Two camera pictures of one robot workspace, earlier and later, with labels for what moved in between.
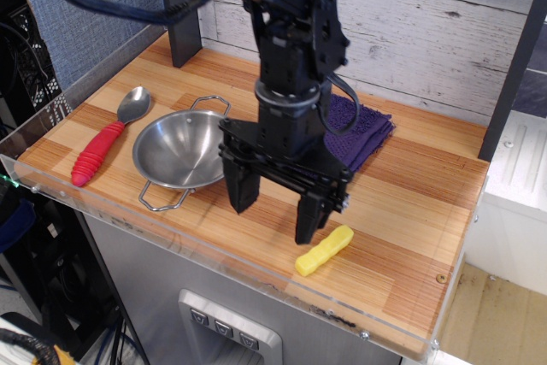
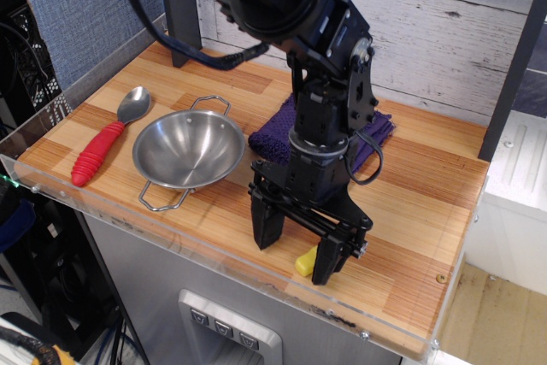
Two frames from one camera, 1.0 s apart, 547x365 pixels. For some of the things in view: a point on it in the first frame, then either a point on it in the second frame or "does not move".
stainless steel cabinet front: [150, 277] does not move
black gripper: [292, 145] -> [313, 186]
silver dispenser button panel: [218, 333] does not move
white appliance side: [507, 234] does not move
